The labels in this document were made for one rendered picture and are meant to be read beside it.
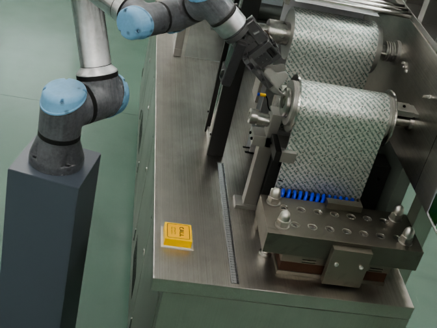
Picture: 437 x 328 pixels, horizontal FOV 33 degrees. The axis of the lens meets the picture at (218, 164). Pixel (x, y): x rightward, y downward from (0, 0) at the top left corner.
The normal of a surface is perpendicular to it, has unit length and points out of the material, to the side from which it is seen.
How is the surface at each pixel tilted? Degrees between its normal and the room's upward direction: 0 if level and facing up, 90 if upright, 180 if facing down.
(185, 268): 0
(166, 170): 0
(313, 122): 90
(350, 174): 90
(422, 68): 90
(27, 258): 90
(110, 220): 0
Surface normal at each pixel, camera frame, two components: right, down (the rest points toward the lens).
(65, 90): 0.12, -0.79
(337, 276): 0.07, 0.54
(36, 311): -0.17, 0.49
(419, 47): -0.98, -0.14
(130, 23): -0.63, 0.29
